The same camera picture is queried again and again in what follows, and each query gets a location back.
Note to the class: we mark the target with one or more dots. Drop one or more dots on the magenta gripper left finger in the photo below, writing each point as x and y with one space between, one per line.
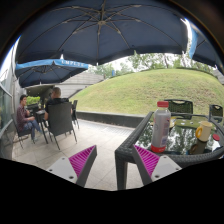
75 168

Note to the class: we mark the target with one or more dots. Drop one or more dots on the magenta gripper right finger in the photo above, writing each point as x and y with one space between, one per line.
151 166

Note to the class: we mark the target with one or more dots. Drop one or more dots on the white bottle red cap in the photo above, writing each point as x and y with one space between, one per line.
161 125

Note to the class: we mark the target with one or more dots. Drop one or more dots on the dark wicker glass-top table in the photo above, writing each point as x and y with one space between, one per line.
182 144

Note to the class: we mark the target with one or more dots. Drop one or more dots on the dark wicker chair back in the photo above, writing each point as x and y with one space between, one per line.
59 119

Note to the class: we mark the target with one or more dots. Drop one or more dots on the yellow mug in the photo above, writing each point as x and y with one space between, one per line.
203 131

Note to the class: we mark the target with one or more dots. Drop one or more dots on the dark chair in background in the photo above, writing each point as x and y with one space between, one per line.
74 116

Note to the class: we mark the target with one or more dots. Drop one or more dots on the dark chair under plaid person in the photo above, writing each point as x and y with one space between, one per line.
20 133

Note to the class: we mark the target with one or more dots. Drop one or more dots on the small dark cafe table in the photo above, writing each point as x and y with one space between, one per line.
40 115

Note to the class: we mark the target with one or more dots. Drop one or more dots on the dark chair behind table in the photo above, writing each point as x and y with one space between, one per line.
179 107

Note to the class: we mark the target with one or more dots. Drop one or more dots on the person in plaid shirt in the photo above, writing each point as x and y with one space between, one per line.
24 120

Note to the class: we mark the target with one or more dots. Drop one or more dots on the red bottle cap on table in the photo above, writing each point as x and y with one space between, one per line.
216 137

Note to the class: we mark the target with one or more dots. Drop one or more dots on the man in black shirt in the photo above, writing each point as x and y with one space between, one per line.
54 100

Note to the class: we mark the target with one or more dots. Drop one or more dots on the dark chair far right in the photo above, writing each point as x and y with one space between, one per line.
216 112

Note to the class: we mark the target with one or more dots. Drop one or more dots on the blue patio umbrella with lettering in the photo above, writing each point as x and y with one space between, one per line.
47 71

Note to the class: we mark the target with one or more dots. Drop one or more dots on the navy umbrella at right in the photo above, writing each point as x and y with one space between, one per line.
202 51

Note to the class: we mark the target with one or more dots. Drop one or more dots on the large navy patio umbrella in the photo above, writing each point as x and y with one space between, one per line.
100 31

